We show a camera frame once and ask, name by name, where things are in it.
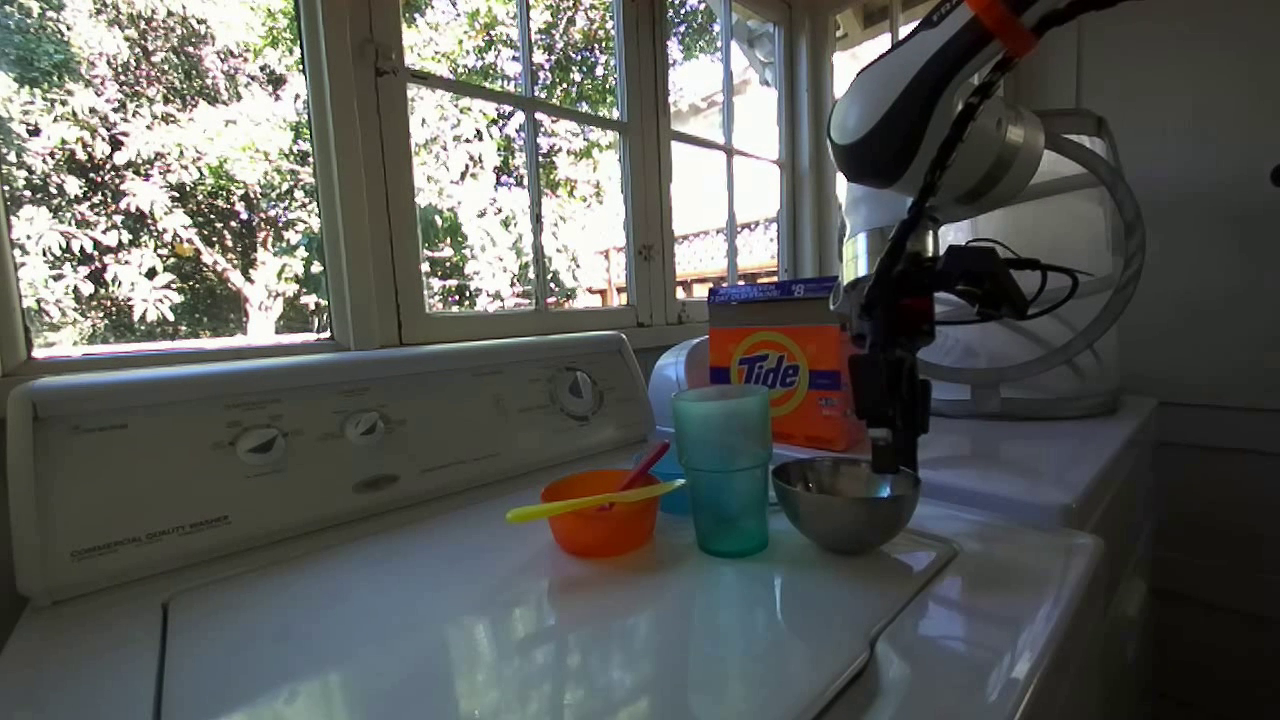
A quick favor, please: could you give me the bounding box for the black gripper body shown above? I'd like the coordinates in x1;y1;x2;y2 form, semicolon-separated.
846;249;941;408

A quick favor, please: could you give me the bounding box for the silver metal bowl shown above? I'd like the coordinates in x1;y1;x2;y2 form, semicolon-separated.
767;455;926;559

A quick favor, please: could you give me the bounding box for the green translucent plastic cup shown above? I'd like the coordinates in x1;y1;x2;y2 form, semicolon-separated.
669;386;778;559

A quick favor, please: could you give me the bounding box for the orange plastic bowl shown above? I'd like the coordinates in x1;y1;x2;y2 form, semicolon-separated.
538;467;669;559

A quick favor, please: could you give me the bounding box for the white dryer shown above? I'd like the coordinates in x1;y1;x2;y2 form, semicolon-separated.
764;394;1165;720

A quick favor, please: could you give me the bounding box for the orange Tide detergent box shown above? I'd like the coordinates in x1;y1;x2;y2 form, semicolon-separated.
705;278;877;455

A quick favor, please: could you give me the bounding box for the white mesh pop-up hamper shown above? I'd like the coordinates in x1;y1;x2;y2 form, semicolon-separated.
839;107;1153;424

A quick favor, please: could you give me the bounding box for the white rounded container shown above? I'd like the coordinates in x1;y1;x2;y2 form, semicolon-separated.
646;333;717;445

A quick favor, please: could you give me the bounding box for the red plastic spoon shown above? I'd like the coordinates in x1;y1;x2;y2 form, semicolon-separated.
616;441;675;494

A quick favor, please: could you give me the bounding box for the yellow plastic spoon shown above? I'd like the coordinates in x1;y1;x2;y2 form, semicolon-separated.
499;478;692;528

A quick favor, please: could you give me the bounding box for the large washer timer dial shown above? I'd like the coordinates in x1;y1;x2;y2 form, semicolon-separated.
554;367;604;420

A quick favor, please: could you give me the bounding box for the white washer lid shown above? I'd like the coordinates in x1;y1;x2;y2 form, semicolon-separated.
152;455;961;720

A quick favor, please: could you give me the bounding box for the small washer knob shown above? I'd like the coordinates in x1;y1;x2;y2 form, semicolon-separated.
339;408;394;447
233;420;294;467

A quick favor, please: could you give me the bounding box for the white washing machine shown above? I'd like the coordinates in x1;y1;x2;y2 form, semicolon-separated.
0;329;1114;720

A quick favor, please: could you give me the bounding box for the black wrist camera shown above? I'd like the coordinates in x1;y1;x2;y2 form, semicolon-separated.
932;242;1036;329

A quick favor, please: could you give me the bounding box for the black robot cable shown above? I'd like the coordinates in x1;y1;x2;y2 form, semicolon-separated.
853;0;1087;351

